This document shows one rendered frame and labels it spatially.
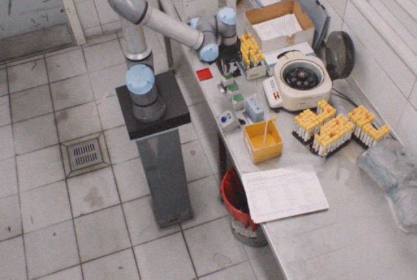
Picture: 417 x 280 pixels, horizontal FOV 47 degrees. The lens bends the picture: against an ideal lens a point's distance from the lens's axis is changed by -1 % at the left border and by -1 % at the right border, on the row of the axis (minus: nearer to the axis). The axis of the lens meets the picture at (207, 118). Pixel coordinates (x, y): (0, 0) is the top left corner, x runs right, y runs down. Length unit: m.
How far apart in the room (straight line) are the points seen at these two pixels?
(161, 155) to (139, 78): 0.46
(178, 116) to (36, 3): 1.94
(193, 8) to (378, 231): 1.34
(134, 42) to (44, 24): 1.94
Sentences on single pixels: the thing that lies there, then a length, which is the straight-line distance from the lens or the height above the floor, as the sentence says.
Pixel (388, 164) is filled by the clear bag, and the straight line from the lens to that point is 2.01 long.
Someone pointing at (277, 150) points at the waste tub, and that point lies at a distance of 2.05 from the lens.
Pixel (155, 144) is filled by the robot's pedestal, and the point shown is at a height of 0.80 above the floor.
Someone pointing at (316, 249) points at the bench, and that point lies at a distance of 1.91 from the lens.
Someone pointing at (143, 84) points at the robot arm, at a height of 1.16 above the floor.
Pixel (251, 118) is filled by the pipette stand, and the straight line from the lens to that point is 2.18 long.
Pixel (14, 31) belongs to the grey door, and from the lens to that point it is 3.95.
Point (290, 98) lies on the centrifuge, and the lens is 2.18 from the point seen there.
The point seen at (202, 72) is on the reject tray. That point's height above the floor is 0.88.
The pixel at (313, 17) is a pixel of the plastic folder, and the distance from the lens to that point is 2.55.
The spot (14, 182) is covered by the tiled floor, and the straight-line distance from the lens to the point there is 3.37.
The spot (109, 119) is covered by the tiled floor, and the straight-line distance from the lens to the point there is 3.46.
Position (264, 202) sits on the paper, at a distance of 1.96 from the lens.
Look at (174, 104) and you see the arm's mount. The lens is 2.20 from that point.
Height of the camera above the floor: 2.60
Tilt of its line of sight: 51 degrees down
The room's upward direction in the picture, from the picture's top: 5 degrees counter-clockwise
